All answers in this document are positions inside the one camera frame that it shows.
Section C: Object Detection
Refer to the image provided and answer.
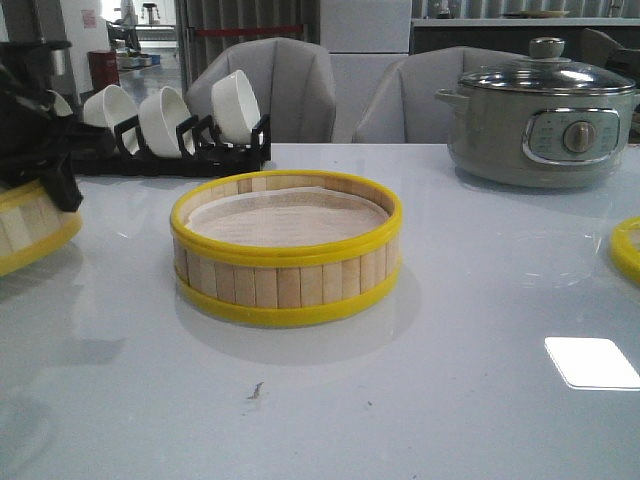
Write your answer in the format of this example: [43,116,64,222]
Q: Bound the white ceramic bowl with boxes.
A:
[211,69,261,145]
[83,84,138,132]
[139,86,191,158]
[48,90,74,118]

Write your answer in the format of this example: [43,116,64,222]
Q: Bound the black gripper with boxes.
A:
[1,66,115,212]

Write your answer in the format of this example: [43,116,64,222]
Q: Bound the grey chair right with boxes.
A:
[352,46,519,144]

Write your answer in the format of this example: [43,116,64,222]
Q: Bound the yellow woven bamboo steamer lid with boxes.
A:
[609,217,640,285]

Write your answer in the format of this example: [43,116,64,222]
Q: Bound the black bowl rack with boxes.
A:
[71,114,271,178]

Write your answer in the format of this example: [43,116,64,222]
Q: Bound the grey-green electric cooking pot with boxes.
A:
[435,87,639,189]

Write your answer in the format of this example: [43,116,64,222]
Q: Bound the grey chair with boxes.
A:
[185,37,336,143]
[352,46,519,144]

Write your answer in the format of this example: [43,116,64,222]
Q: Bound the glass pot lid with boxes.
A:
[459,37,636,96]

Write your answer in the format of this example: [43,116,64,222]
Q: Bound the bamboo steamer drawer yellow rims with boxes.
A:
[170,170,402,327]

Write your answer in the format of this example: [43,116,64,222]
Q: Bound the grey chair left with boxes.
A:
[185,37,336,143]

